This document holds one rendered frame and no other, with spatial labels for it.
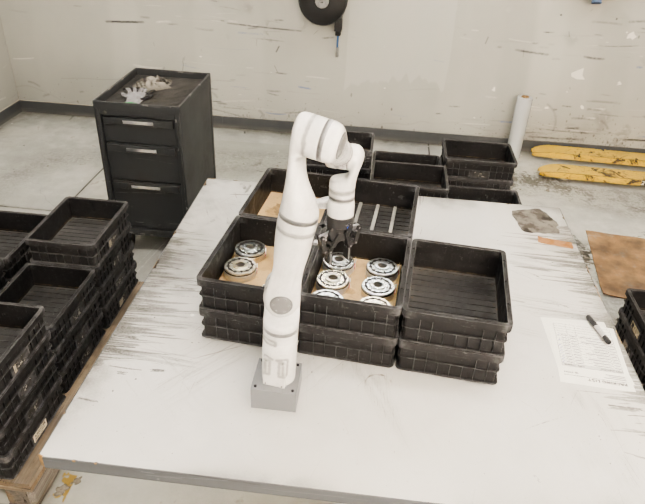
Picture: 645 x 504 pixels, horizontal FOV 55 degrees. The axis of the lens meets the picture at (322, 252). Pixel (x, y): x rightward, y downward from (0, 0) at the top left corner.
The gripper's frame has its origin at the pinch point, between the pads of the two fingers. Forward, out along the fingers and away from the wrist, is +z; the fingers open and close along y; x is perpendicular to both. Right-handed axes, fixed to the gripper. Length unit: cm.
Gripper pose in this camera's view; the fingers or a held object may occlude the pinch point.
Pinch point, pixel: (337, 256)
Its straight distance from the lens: 177.9
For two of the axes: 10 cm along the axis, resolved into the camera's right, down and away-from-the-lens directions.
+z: -0.4, 8.4, 5.4
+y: 8.3, -2.7, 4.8
